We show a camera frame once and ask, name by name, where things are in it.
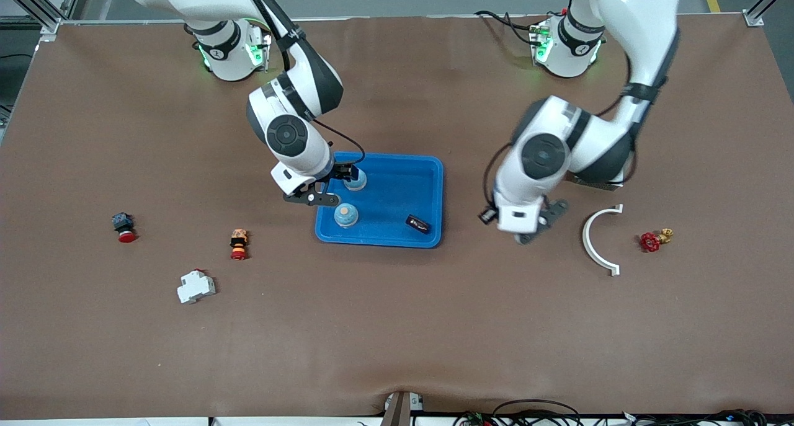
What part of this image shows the blue plastic tray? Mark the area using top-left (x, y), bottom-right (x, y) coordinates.
top-left (314, 151), bottom-right (445, 249)

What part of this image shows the grey metal box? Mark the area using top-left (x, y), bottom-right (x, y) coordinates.
top-left (574, 177), bottom-right (624, 191)

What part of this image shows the red handwheel brass valve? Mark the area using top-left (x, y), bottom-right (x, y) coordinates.
top-left (640, 228), bottom-right (674, 253)

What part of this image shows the brown table mat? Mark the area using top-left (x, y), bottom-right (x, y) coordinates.
top-left (0, 15), bottom-right (794, 420)

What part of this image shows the white circuit breaker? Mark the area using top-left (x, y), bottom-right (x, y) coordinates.
top-left (177, 268), bottom-right (216, 304)

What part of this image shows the red mushroom emergency stop button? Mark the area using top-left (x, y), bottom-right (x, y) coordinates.
top-left (112, 212), bottom-right (138, 244)

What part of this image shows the metal table clamp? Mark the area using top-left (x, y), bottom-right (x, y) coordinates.
top-left (381, 391), bottom-right (426, 426)

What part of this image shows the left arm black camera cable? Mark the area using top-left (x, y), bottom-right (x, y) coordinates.
top-left (483, 48), bottom-right (640, 211)

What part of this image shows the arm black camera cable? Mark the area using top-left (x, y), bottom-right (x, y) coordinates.
top-left (239, 0), bottom-right (367, 166)
top-left (483, 48), bottom-right (640, 211)

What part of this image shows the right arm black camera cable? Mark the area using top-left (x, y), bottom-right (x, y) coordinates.
top-left (239, 0), bottom-right (367, 166)

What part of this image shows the white curved plastic bracket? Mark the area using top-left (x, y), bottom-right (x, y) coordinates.
top-left (582, 204), bottom-right (623, 277)

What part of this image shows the black looped cable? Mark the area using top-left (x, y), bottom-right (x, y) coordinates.
top-left (493, 399), bottom-right (582, 426)

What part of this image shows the left arm base black cable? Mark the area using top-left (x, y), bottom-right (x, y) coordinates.
top-left (475, 9), bottom-right (568, 45)

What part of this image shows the black cable bundle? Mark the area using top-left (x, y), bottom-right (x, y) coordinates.
top-left (627, 409), bottom-right (770, 426)

